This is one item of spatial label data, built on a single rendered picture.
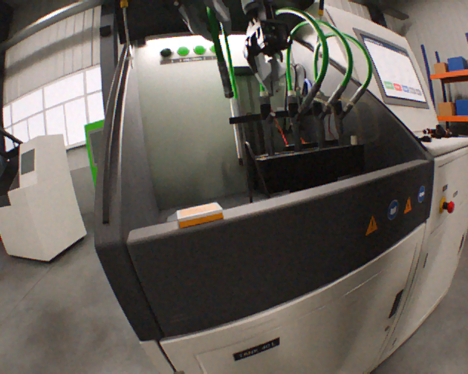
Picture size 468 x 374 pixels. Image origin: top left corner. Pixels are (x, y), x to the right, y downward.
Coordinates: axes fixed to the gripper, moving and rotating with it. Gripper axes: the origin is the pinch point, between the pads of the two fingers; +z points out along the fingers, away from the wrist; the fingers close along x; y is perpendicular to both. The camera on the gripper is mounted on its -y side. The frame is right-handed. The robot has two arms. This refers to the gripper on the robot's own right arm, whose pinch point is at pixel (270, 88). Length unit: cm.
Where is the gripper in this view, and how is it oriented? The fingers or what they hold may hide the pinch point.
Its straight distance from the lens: 51.7
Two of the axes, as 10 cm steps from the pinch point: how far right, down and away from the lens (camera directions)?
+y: 3.0, 1.7, -9.4
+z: 1.4, 9.6, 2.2
